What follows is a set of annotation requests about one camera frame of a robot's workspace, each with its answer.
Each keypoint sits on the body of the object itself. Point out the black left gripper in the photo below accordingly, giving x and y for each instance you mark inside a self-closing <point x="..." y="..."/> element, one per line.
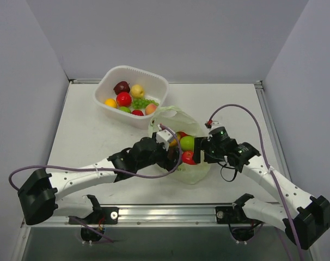
<point x="170" y="160"/>

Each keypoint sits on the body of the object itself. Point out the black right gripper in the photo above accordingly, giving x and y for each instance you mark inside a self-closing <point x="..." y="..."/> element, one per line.
<point x="197" y="149"/>

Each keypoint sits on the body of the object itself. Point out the red apple from bag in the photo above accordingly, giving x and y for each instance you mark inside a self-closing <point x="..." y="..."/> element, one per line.
<point x="187" y="158"/>

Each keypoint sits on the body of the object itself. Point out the light green plastic bag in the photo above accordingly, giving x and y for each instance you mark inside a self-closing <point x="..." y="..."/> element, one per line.
<point x="179" y="121"/>

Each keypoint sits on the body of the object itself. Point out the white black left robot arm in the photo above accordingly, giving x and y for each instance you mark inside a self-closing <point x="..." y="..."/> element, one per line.
<point x="44" y="194"/>

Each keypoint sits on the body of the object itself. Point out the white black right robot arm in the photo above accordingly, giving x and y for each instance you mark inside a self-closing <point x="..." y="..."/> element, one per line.
<point x="302" y="216"/>

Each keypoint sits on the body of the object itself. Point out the green apple in bag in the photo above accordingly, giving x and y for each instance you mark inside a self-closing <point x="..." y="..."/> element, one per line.
<point x="187" y="143"/>

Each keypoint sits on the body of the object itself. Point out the yellow mango in bag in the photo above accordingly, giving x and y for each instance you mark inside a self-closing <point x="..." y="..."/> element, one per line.
<point x="175" y="141"/>

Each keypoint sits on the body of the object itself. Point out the small red fruit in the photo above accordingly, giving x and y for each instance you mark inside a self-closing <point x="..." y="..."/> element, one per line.
<point x="138" y="112"/>

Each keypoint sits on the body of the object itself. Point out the green fruit in basket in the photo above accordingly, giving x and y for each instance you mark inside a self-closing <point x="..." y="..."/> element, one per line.
<point x="125" y="109"/>

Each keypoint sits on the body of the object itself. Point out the orange fruit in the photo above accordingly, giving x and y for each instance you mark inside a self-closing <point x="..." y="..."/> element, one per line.
<point x="111" y="103"/>

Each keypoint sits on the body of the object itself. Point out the small peach in basket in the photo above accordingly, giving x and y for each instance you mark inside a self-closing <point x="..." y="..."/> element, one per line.
<point x="150" y="108"/>

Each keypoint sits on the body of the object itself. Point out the green grape bunch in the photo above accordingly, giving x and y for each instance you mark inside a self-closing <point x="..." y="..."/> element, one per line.
<point x="141" y="103"/>

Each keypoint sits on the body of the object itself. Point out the bright red apple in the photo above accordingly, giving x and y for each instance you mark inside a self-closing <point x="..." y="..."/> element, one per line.
<point x="124" y="99"/>

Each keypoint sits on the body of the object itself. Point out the yellow pear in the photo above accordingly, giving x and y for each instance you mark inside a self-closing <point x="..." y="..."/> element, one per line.
<point x="137" y="91"/>

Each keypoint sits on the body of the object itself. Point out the dark red apple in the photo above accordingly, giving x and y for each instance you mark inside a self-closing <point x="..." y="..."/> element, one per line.
<point x="122" y="86"/>

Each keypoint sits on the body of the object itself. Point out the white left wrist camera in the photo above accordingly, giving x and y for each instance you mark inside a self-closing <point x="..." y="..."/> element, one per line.
<point x="165" y="136"/>

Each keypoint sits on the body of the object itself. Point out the front aluminium mounting rail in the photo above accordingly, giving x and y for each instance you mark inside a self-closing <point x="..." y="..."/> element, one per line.
<point x="150" y="216"/>

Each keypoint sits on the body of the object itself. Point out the aluminium table frame rail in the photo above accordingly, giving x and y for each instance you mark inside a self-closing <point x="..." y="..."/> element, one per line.
<point x="283" y="168"/>

